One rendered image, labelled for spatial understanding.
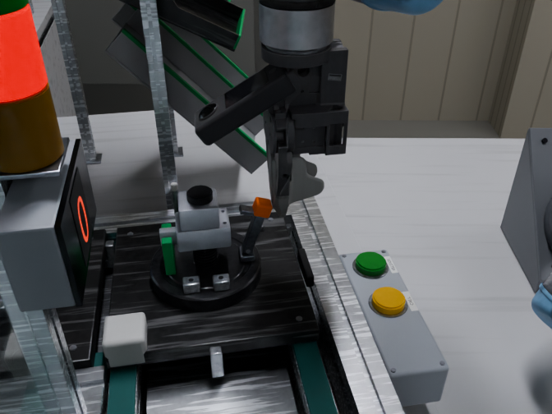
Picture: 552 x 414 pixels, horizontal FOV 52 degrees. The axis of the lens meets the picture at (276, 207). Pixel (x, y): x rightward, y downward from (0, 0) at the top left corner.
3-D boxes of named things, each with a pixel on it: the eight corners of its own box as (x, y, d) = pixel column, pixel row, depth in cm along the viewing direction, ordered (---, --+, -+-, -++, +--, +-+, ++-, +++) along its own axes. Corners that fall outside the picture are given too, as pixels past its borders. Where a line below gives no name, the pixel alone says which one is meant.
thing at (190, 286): (200, 284, 68) (199, 274, 67) (200, 292, 67) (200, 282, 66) (183, 286, 68) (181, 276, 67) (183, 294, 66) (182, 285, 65)
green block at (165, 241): (176, 268, 70) (171, 236, 67) (176, 274, 69) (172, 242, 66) (166, 269, 70) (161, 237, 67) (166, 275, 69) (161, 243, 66)
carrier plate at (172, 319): (281, 221, 85) (282, 209, 84) (319, 341, 66) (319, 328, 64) (118, 238, 82) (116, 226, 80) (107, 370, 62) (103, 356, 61)
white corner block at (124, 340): (149, 334, 67) (144, 310, 64) (149, 365, 63) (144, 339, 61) (108, 339, 66) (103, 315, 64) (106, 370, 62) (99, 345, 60)
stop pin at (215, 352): (223, 368, 65) (221, 344, 63) (224, 376, 64) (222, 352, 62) (211, 370, 65) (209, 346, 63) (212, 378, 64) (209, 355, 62)
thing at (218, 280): (229, 282, 68) (228, 272, 67) (230, 290, 67) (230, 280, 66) (213, 283, 68) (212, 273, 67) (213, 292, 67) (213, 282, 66)
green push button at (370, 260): (379, 260, 77) (380, 249, 76) (388, 279, 74) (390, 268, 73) (351, 264, 77) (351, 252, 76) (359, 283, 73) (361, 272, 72)
